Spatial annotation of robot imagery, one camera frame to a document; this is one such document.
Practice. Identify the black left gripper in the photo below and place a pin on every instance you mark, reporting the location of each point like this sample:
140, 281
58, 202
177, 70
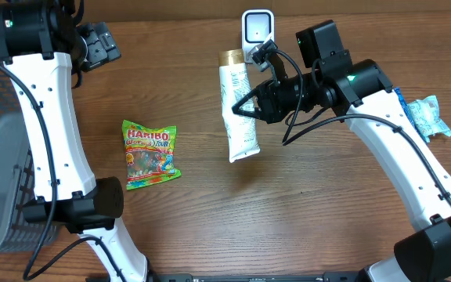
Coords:
103, 46

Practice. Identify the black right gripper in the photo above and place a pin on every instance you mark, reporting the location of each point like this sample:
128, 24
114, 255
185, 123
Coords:
267, 106

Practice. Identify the white tube gold cap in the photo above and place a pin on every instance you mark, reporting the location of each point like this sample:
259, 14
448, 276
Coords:
235, 85

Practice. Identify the green gummy candy bag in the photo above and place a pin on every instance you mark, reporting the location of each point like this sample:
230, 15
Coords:
149, 154

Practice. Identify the blue snack bar wrapper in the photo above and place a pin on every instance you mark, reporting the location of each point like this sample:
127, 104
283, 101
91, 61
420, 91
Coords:
404, 105

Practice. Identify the teal tissue packet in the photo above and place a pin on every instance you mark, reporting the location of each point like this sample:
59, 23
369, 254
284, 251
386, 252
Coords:
426, 117

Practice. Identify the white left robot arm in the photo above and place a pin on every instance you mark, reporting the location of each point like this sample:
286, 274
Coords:
44, 49

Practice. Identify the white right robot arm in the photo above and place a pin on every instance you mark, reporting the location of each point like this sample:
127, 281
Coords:
361, 96

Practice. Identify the white barcode scanner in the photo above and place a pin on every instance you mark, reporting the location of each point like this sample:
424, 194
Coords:
257, 26

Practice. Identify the grey plastic basket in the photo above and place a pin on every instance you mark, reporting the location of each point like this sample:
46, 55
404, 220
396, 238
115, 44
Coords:
16, 175

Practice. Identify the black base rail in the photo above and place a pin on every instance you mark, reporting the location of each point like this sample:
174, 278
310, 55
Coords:
325, 277

